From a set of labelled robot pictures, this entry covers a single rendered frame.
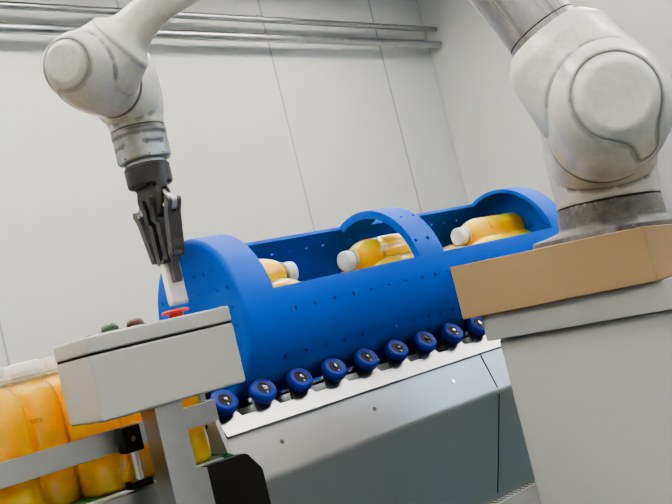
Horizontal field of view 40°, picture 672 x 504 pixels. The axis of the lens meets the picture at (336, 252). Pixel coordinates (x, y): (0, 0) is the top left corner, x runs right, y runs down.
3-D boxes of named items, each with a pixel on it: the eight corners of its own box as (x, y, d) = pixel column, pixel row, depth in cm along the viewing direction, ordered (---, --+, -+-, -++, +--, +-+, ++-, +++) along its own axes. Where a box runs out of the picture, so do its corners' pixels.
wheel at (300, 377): (303, 362, 153) (299, 370, 154) (283, 370, 150) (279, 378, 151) (319, 380, 151) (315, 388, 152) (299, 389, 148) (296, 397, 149)
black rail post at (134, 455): (154, 483, 118) (140, 422, 119) (133, 490, 116) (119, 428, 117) (146, 483, 120) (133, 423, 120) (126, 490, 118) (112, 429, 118)
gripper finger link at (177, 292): (177, 261, 151) (179, 260, 150) (186, 302, 150) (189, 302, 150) (161, 264, 149) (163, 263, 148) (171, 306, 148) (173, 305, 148)
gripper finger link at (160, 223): (165, 196, 151) (169, 193, 150) (181, 261, 150) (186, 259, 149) (144, 198, 149) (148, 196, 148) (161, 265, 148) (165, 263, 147)
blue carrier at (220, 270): (590, 301, 198) (559, 173, 199) (265, 403, 142) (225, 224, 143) (491, 316, 220) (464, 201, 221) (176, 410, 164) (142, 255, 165)
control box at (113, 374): (247, 381, 117) (228, 302, 118) (103, 422, 104) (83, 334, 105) (207, 387, 125) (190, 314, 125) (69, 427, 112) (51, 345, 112)
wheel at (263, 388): (267, 372, 148) (263, 380, 149) (245, 380, 145) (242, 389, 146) (283, 391, 146) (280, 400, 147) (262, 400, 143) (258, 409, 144)
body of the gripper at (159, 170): (114, 172, 152) (126, 226, 151) (137, 158, 145) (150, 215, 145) (154, 168, 156) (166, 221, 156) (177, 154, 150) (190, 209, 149)
